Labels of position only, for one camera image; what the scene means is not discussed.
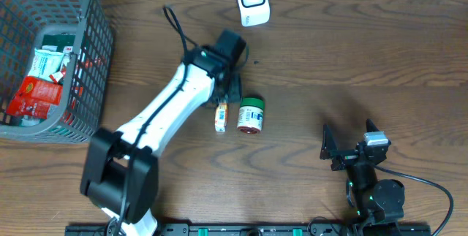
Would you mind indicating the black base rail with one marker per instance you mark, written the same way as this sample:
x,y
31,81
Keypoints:
x,y
318,229

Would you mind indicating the green 3M cloth package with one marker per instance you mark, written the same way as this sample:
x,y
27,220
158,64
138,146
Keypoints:
x,y
62,43

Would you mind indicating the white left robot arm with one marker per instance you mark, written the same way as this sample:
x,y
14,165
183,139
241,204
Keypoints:
x,y
121,171

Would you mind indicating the small orange white box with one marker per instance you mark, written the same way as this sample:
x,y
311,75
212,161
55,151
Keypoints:
x,y
221,113

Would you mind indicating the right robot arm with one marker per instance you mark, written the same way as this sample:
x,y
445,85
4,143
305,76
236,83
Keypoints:
x,y
377,201

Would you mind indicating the green lid jar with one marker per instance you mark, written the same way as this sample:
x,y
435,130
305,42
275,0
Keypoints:
x,y
251,114

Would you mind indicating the white teal wipes packet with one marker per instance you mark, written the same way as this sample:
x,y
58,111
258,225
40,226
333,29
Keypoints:
x,y
45,63

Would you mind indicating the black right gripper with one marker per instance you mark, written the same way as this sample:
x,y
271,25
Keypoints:
x,y
345,157

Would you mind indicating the grey plastic mesh basket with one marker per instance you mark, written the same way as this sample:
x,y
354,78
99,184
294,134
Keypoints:
x,y
24,23

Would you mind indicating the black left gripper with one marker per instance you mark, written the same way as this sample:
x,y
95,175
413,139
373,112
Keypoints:
x,y
238,97

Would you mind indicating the white barcode scanner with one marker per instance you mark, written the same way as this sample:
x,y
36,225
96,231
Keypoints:
x,y
254,12

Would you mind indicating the red snack bag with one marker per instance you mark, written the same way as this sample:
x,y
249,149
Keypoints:
x,y
36,98

